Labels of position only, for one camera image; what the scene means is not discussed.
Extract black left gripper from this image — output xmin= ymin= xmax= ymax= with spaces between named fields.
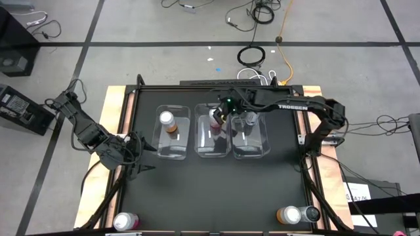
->
xmin=99 ymin=132 xmax=158 ymax=180

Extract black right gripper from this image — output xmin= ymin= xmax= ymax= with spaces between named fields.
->
xmin=212 ymin=93 xmax=245 ymax=137

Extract pink and white soda can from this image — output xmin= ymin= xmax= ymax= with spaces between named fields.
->
xmin=208 ymin=108 xmax=224 ymax=136
xmin=113 ymin=212 xmax=140 ymax=232

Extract clear plastic bin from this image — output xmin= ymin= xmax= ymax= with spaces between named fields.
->
xmin=152 ymin=104 xmax=192 ymax=161
xmin=230 ymin=111 xmax=272 ymax=161
xmin=193 ymin=102 xmax=232 ymax=159

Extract orange and white soda can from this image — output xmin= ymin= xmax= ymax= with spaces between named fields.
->
xmin=159 ymin=110 xmax=180 ymax=134
xmin=276 ymin=205 xmax=302 ymax=226

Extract black power strip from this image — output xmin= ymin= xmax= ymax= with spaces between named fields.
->
xmin=178 ymin=79 xmax=259 ymax=87

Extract black computer case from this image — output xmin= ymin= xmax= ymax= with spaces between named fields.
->
xmin=0 ymin=84 xmax=56 ymax=137

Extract black case with white labels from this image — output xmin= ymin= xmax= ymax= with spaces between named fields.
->
xmin=342 ymin=176 xmax=408 ymax=236

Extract black bar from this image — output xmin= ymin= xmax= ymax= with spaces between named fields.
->
xmin=347 ymin=192 xmax=420 ymax=216

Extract looped white cable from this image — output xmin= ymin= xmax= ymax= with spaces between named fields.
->
xmin=236 ymin=67 xmax=277 ymax=87

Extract black diagonal frame strut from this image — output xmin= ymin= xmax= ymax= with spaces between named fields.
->
xmin=80 ymin=156 xmax=129 ymax=230
xmin=299 ymin=157 xmax=349 ymax=232

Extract coiled black cable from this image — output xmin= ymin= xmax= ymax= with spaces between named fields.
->
xmin=236 ymin=45 xmax=266 ymax=68

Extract orange extension cable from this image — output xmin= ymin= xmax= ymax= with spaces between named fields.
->
xmin=276 ymin=0 xmax=295 ymax=87

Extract black computer cable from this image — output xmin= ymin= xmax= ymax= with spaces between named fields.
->
xmin=38 ymin=78 xmax=88 ymax=109

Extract black cable bundle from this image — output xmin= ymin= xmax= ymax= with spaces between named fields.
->
xmin=224 ymin=0 xmax=283 ymax=33

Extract silver arm base bracket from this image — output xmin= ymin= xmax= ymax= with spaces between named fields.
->
xmin=297 ymin=132 xmax=345 ymax=147

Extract thin black floor cable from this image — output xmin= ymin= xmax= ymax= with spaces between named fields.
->
xmin=25 ymin=20 xmax=62 ymax=41

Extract black arm supply cables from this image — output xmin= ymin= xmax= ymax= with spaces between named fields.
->
xmin=327 ymin=113 xmax=411 ymax=175

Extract white floor cable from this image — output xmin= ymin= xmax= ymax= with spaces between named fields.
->
xmin=12 ymin=10 xmax=49 ymax=28

